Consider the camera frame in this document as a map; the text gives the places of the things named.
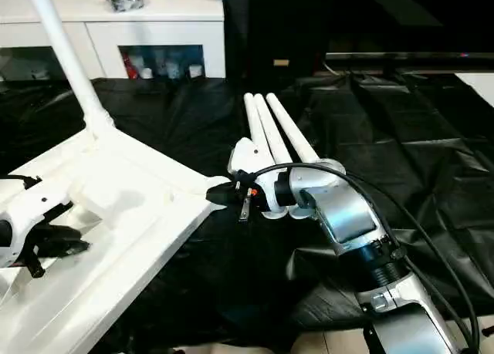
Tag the grey metal rail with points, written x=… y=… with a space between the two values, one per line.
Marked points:
x=405 y=56

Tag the white flat board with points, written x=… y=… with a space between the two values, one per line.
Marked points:
x=478 y=86

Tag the white glass-door cabinet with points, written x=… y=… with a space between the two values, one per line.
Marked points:
x=154 y=30

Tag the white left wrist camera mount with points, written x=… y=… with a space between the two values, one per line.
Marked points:
x=23 y=203

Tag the red white figure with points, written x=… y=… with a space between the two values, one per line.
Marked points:
x=130 y=66

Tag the white plastic table top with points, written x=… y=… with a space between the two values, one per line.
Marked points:
x=135 y=176

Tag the black work mat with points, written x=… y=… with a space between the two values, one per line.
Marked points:
x=386 y=138

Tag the small yellow label tag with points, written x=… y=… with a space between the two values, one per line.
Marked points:
x=281 y=63

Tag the white plastic table leg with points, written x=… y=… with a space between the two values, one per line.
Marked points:
x=270 y=130
x=252 y=115
x=293 y=134
x=65 y=53

